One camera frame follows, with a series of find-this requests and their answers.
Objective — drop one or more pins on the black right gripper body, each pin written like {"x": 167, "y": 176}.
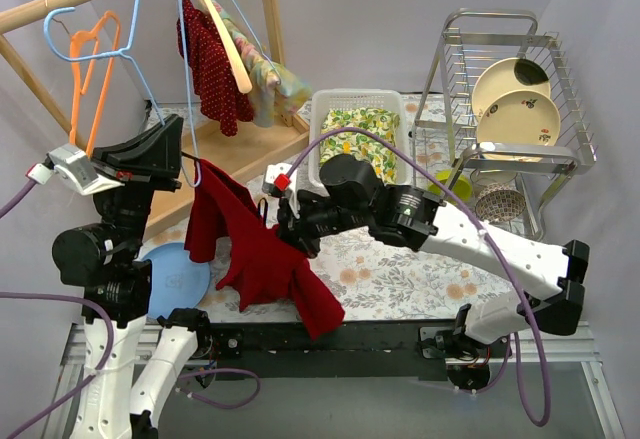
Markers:
{"x": 288, "y": 220}

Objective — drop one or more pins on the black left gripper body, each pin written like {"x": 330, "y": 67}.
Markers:
{"x": 142, "y": 173}

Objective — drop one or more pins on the lemon print skirt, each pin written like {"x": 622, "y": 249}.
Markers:
{"x": 383, "y": 123}

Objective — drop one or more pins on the red dress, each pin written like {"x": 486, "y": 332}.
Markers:
{"x": 263, "y": 269}

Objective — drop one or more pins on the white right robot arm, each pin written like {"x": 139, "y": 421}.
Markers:
{"x": 404, "y": 216}

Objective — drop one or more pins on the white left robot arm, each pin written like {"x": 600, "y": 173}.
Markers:
{"x": 102, "y": 259}

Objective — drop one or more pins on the orange plastic hanger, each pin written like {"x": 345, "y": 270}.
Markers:
{"x": 82, "y": 82}

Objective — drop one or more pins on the wooden hanger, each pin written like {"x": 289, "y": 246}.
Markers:
{"x": 238, "y": 69}

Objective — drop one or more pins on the floral table mat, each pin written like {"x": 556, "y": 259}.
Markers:
{"x": 372, "y": 281}

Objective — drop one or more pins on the red polka dot garment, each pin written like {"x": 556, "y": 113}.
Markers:
{"x": 213, "y": 82}

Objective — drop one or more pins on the white plastic basket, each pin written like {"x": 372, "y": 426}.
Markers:
{"x": 344, "y": 99}

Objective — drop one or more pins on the green bowl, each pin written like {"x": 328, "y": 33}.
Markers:
{"x": 462, "y": 187}

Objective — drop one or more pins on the blue plastic plate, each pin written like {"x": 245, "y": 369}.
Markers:
{"x": 176, "y": 280}

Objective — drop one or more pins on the pastel floral garment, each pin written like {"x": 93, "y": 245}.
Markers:
{"x": 275, "y": 90}

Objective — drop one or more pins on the mosaic patterned bowl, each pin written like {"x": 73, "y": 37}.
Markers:
{"x": 499, "y": 204}

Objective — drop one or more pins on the black base bar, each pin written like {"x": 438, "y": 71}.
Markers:
{"x": 356, "y": 349}

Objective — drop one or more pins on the cream plate lower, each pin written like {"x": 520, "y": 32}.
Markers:
{"x": 520, "y": 117}

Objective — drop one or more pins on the cream plate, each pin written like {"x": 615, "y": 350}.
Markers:
{"x": 520, "y": 117}
{"x": 505, "y": 76}

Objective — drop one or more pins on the metal dish rack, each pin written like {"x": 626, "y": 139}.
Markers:
{"x": 470, "y": 41}

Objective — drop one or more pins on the cream plate upper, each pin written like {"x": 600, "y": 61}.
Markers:
{"x": 505, "y": 76}

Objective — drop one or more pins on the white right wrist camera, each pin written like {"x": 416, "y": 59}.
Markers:
{"x": 280, "y": 183}

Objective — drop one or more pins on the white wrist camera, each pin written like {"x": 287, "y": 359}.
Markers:
{"x": 280, "y": 183}
{"x": 72, "y": 165}

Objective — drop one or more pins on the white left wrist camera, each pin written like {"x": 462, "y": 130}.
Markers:
{"x": 72, "y": 165}

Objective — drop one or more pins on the aluminium frame rail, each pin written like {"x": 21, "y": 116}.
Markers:
{"x": 580, "y": 348}

